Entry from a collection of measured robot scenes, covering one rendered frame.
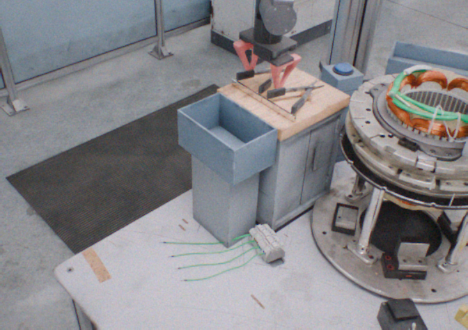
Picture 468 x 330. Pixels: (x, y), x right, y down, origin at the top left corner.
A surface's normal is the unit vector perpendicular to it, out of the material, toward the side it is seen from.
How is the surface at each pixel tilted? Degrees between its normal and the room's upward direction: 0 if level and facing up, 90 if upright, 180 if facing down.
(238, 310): 0
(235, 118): 90
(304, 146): 90
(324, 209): 0
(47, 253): 0
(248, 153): 90
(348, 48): 90
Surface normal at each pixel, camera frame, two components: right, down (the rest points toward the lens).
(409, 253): -0.04, 0.61
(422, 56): -0.38, 0.56
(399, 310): 0.04, -0.79
